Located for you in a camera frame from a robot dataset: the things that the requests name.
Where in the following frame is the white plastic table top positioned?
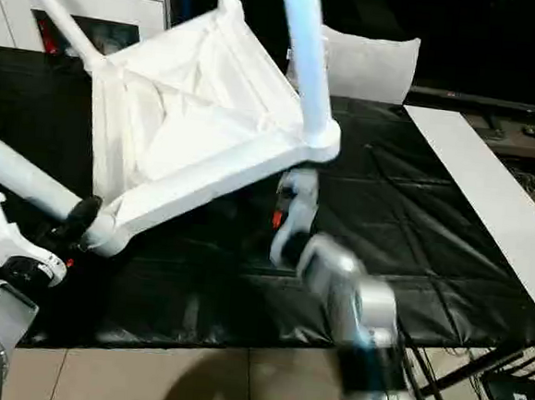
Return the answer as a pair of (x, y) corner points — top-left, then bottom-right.
(76, 0), (352, 276)

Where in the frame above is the black table mat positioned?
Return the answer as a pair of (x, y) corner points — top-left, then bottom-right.
(0, 43), (535, 387)

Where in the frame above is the grey cushion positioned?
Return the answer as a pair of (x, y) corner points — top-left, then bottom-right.
(282, 23), (423, 107)

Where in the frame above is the white low table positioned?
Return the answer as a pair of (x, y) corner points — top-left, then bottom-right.
(387, 103), (535, 316)

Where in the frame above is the thin black bar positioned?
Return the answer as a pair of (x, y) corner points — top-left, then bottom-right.
(407, 84), (535, 115)

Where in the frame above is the black sofa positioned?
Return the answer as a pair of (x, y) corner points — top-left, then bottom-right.
(163, 0), (535, 115)

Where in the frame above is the black wifi router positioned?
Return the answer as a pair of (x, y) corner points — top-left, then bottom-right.
(478, 369), (535, 400)

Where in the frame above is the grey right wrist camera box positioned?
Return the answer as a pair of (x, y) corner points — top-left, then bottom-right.
(269, 164), (322, 270)

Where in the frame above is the black metal table frame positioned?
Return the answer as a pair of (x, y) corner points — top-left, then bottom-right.
(418, 339), (529, 400)

